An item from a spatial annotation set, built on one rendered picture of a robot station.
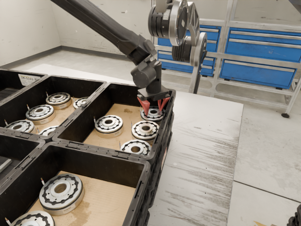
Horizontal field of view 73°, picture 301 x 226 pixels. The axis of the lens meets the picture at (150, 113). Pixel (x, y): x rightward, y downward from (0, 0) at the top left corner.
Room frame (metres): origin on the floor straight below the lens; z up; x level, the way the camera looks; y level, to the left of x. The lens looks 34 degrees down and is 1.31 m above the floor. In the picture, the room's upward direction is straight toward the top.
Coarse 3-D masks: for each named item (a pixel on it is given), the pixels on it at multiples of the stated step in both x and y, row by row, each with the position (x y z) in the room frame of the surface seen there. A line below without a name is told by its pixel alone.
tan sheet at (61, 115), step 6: (72, 102) 0.80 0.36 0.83; (66, 108) 0.75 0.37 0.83; (72, 108) 0.75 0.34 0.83; (60, 114) 0.70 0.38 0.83; (66, 114) 0.70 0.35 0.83; (54, 120) 0.66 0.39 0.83; (60, 120) 0.66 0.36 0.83; (36, 126) 0.62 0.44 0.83; (42, 126) 0.62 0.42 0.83; (48, 126) 0.62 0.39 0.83; (36, 132) 0.58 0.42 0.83
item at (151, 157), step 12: (108, 84) 0.78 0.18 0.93; (120, 84) 0.78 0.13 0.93; (132, 84) 0.78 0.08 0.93; (96, 96) 0.68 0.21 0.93; (84, 108) 0.59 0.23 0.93; (168, 108) 0.59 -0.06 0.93; (72, 120) 0.53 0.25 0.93; (60, 132) 0.46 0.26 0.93; (72, 144) 0.41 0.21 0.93; (84, 144) 0.41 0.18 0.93; (156, 144) 0.41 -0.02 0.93; (132, 156) 0.37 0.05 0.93; (144, 156) 0.37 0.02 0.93
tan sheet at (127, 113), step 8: (120, 104) 0.78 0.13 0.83; (112, 112) 0.72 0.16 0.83; (120, 112) 0.72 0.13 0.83; (128, 112) 0.72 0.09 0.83; (136, 112) 0.72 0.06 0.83; (128, 120) 0.66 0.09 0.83; (136, 120) 0.66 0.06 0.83; (128, 128) 0.61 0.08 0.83; (88, 136) 0.56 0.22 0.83; (96, 136) 0.56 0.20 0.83; (120, 136) 0.56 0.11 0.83; (128, 136) 0.56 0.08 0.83; (96, 144) 0.52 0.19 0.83; (104, 144) 0.52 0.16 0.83; (112, 144) 0.52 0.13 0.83; (120, 144) 0.52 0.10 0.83
